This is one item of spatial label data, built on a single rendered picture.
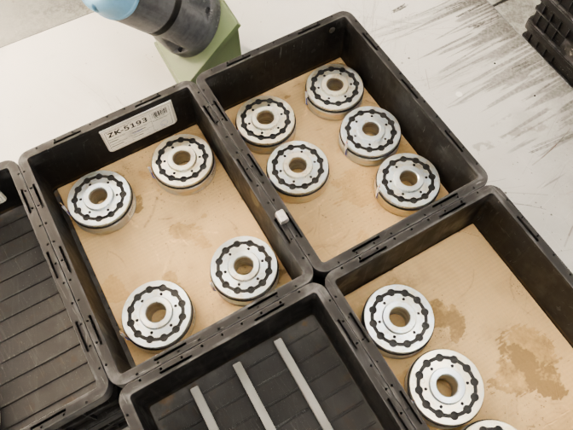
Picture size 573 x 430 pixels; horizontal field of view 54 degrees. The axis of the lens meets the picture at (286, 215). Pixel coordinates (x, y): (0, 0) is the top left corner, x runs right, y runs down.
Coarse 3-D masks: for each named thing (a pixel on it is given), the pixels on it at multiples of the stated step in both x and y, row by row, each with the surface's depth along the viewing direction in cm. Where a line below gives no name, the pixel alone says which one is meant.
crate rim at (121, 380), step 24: (168, 96) 91; (96, 120) 89; (216, 120) 89; (48, 144) 87; (24, 168) 85; (240, 168) 85; (264, 192) 83; (48, 216) 82; (288, 240) 81; (72, 264) 78; (72, 288) 77; (288, 288) 76; (240, 312) 75; (96, 336) 74; (192, 336) 74; (168, 360) 72; (120, 384) 71
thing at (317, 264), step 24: (312, 24) 97; (360, 24) 97; (264, 48) 95; (216, 72) 93; (432, 120) 88; (240, 144) 86; (456, 144) 86; (480, 168) 84; (456, 192) 82; (288, 216) 82; (408, 216) 81; (384, 240) 79; (312, 264) 78; (336, 264) 78
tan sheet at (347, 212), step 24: (288, 96) 103; (312, 120) 100; (336, 120) 100; (336, 144) 98; (408, 144) 98; (264, 168) 96; (336, 168) 96; (360, 168) 96; (336, 192) 94; (360, 192) 94; (312, 216) 92; (336, 216) 92; (360, 216) 92; (384, 216) 92; (312, 240) 90; (336, 240) 90; (360, 240) 90
